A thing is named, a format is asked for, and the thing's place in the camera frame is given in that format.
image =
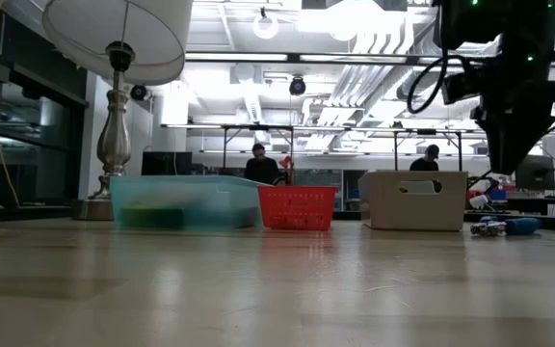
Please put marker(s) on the black monitor on arm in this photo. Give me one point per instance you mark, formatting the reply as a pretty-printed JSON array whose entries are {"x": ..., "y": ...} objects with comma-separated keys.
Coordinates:
[{"x": 537, "y": 179}]

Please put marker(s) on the black computer monitor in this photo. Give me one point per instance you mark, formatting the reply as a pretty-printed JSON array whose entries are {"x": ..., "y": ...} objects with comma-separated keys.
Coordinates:
[{"x": 166, "y": 163}]

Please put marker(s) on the red plastic basket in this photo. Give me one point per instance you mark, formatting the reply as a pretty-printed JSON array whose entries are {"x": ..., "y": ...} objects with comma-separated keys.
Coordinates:
[{"x": 297, "y": 208}]

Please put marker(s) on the black ceiling spotlight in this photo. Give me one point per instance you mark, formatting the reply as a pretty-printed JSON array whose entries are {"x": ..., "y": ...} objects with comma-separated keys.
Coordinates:
[
  {"x": 139, "y": 92},
  {"x": 297, "y": 87}
]

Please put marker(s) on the table lamp white shade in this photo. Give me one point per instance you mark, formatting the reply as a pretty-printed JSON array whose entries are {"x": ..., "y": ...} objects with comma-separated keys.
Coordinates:
[{"x": 113, "y": 140}]

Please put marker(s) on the light grey plastic bin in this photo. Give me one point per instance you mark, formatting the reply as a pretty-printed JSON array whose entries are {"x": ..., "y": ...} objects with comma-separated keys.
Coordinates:
[{"x": 412, "y": 209}]

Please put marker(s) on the person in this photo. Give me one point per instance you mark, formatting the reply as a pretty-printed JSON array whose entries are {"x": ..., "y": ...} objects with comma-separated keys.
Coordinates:
[
  {"x": 424, "y": 165},
  {"x": 260, "y": 171}
]

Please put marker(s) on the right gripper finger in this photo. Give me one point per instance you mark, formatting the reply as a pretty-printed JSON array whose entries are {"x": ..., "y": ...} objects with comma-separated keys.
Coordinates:
[
  {"x": 528, "y": 137},
  {"x": 499, "y": 144}
]

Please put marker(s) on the teal translucent plastic tray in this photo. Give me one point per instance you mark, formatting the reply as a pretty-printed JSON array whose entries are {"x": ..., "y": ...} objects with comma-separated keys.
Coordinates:
[{"x": 219, "y": 202}]

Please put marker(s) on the long linear ceiling light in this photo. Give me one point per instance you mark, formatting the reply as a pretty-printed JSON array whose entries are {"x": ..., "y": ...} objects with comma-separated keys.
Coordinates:
[{"x": 239, "y": 57}]

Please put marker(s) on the silver spiral air duct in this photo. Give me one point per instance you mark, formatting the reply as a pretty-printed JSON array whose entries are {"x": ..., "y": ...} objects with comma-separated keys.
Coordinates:
[{"x": 419, "y": 82}]

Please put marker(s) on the black background robot arm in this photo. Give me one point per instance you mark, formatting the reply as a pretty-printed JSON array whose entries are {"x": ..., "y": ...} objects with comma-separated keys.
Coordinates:
[{"x": 480, "y": 183}]

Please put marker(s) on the black background rig frame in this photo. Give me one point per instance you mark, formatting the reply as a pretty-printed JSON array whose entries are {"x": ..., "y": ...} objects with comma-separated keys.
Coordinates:
[
  {"x": 427, "y": 131},
  {"x": 258, "y": 127}
]

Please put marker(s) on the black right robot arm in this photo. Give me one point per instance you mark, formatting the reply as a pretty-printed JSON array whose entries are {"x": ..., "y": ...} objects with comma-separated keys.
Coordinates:
[{"x": 523, "y": 29}]

